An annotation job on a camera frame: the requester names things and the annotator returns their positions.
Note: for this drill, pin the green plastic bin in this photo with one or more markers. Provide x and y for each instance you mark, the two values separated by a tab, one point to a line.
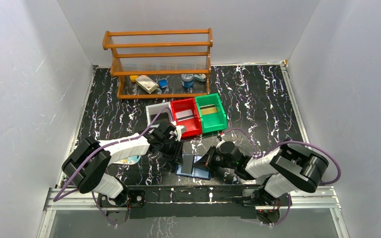
212	122

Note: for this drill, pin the gold card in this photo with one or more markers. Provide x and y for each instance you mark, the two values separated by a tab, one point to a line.
208	109

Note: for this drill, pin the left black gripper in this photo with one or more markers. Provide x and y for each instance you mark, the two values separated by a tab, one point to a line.
173	149

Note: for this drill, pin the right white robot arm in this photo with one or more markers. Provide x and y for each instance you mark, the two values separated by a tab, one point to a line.
292	166

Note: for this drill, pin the blue toothbrush blister pack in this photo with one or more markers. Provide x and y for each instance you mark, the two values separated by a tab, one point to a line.
128	161

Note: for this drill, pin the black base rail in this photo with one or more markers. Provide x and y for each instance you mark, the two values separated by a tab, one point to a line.
214	201

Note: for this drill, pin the blue round tin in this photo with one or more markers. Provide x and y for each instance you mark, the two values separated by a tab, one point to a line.
187	80

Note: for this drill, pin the red plastic bin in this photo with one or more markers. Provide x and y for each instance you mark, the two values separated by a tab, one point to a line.
193	126

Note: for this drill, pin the grey tape dispenser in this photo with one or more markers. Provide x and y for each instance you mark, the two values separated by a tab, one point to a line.
200	77

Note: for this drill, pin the wooden shelf rack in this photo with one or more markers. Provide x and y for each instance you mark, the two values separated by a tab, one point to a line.
159	52

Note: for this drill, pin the black card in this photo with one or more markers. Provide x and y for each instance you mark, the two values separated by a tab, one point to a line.
163	116

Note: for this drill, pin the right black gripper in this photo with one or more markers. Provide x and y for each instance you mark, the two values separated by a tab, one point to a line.
207	160

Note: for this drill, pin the blue small cube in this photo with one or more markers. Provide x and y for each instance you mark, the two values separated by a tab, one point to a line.
163	83

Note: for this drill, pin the white red small box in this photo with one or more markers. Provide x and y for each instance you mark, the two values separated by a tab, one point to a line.
147	84

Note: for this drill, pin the navy blue card holder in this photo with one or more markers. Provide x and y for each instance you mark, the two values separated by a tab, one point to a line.
196	173

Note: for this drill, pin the white card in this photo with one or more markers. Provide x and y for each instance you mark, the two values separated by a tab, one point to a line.
184	115

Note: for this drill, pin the white plastic bin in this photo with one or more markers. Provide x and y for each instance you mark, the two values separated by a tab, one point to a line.
153	110

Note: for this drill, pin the grey card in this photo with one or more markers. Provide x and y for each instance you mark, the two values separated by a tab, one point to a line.
187	165

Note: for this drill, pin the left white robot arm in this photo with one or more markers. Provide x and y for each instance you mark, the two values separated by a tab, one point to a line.
86	166

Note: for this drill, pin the yellow small object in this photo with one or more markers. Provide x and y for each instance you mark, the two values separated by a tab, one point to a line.
133	78

